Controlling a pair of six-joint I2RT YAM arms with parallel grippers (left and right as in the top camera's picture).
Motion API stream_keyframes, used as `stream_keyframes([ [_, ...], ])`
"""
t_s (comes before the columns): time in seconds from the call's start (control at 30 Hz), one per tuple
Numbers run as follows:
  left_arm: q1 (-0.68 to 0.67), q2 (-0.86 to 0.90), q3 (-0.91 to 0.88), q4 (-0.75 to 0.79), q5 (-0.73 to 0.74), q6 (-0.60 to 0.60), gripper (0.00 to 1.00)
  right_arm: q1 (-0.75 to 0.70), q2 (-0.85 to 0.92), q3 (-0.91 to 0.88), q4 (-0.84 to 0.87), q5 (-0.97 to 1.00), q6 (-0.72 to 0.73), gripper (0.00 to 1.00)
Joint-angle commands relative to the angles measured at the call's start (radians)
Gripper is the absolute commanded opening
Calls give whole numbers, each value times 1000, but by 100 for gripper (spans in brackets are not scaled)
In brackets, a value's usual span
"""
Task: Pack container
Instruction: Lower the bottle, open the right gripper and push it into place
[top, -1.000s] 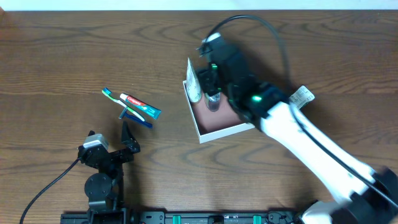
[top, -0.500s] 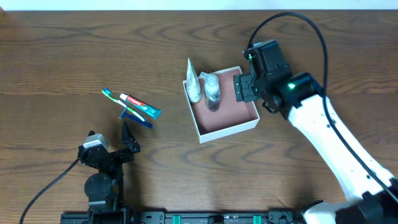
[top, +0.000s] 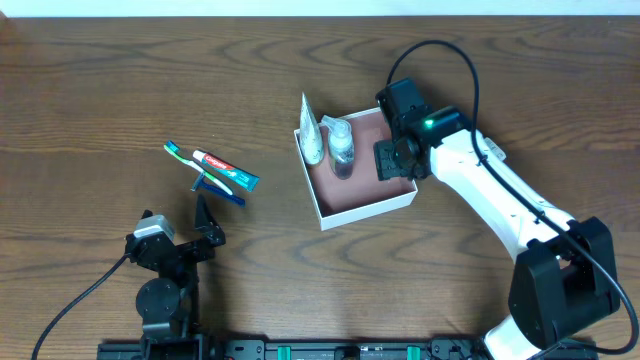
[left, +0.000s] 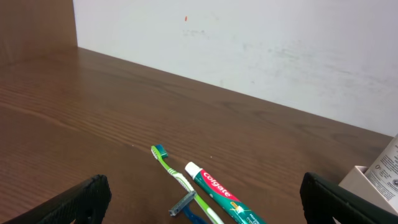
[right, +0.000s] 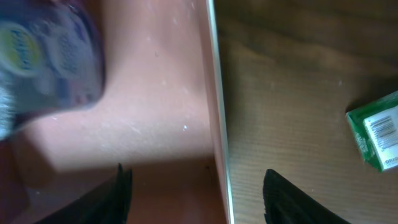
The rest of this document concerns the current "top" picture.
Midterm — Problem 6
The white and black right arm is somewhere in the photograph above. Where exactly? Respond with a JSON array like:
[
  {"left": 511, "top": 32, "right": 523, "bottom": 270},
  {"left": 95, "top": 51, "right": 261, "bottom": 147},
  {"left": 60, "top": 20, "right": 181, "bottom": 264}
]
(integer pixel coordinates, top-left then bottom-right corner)
[{"left": 374, "top": 105, "right": 627, "bottom": 359}]

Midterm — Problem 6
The blue disposable razor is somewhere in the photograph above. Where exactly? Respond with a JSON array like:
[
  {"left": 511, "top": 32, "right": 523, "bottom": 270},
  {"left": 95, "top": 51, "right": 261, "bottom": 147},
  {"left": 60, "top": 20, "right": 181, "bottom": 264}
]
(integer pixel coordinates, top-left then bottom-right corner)
[{"left": 191, "top": 174, "right": 246, "bottom": 207}]

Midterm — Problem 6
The clear pump spray bottle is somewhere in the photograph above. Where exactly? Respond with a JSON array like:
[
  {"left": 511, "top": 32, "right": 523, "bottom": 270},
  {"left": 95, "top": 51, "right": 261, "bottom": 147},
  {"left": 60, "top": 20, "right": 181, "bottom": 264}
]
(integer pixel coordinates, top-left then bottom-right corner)
[{"left": 321, "top": 116, "right": 355, "bottom": 180}]

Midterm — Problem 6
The green and white soap packet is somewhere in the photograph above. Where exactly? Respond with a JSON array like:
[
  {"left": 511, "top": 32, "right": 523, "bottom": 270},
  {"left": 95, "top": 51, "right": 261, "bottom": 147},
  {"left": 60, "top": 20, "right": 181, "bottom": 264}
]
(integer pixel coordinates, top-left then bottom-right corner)
[{"left": 484, "top": 137, "right": 506, "bottom": 162}]

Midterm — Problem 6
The white leaf-print lotion tube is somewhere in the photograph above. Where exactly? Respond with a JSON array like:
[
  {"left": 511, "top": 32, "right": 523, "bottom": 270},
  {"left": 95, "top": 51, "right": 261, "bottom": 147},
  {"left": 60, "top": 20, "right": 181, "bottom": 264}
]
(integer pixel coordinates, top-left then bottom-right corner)
[{"left": 299, "top": 93, "right": 324, "bottom": 166}]

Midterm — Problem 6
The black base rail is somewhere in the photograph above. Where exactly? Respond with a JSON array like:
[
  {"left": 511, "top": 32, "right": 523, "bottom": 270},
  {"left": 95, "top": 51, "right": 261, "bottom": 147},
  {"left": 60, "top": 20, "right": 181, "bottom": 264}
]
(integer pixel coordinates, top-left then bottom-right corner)
[{"left": 96, "top": 338, "right": 488, "bottom": 360}]

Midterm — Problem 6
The white box with red interior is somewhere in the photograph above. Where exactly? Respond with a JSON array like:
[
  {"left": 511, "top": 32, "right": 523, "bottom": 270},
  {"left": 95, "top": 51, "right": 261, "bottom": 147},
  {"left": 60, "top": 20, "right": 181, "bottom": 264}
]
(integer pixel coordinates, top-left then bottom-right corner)
[{"left": 301, "top": 108, "right": 418, "bottom": 231}]

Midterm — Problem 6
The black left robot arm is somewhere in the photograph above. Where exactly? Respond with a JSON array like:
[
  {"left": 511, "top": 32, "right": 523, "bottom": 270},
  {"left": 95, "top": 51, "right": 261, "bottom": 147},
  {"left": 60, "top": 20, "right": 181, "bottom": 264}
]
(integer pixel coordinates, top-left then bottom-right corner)
[{"left": 125, "top": 196, "right": 226, "bottom": 359}]

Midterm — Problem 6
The red green Colgate toothpaste tube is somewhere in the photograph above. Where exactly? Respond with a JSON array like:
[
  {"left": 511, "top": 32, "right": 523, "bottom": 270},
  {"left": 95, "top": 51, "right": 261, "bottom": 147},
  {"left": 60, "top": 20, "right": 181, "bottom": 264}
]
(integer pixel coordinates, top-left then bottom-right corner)
[{"left": 192, "top": 150, "right": 260, "bottom": 192}]

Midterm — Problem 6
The green and white toothbrush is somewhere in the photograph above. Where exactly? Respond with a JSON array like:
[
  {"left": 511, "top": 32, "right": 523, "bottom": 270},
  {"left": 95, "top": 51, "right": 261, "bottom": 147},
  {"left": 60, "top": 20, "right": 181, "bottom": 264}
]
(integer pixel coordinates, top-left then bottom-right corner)
[{"left": 164, "top": 140, "right": 233, "bottom": 195}]

